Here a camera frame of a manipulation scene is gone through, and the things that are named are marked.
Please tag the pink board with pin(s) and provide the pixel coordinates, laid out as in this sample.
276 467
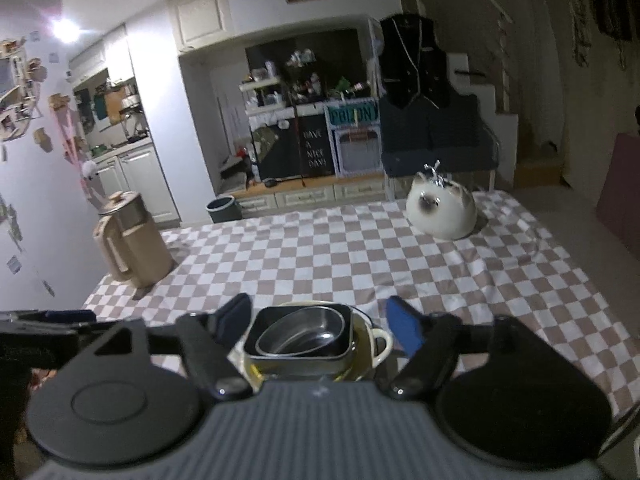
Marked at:
622 195

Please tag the white upper cabinet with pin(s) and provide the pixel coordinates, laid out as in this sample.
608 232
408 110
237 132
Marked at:
200 15

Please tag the checkered tablecloth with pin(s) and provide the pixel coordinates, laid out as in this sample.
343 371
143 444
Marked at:
400 270

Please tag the white kitchen cabinets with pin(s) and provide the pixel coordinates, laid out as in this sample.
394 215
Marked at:
140 180

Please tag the beige pitcher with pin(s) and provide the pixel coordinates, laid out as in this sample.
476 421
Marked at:
140 250

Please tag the white wall shelf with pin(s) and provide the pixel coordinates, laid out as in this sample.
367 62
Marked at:
260 86

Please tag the cat-shaped ceramic jar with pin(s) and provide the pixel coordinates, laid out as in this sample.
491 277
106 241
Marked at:
445 215

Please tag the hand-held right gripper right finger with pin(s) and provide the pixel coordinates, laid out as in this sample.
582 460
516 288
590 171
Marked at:
405 325

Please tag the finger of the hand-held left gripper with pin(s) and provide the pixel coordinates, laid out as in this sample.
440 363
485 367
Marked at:
70 316

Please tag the white staircase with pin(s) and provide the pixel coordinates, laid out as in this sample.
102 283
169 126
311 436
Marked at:
480 125

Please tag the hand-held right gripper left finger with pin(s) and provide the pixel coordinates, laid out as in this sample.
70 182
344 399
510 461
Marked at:
235 315

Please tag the round steel bowl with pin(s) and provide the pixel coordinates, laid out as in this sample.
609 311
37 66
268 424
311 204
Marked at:
300 340

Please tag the dark blue sofa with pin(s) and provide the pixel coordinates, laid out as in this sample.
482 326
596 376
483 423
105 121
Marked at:
440 135

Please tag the large square steel container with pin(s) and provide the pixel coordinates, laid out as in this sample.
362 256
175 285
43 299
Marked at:
300 365

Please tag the black hanging vest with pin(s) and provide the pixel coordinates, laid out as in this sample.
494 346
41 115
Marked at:
410 60

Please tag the ceiling light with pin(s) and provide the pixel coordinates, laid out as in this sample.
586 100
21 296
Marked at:
65 31

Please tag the dark trash bin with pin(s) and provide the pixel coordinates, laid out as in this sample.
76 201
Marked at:
222 212

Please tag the black chalkboard sign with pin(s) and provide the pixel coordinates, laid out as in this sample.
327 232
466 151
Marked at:
315 150

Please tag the group of wall photos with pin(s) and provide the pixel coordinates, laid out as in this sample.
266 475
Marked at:
15 70

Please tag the low wooden-top cabinet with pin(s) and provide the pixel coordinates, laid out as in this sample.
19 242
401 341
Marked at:
300 197

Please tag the printed oven box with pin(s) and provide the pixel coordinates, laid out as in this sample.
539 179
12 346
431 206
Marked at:
357 152

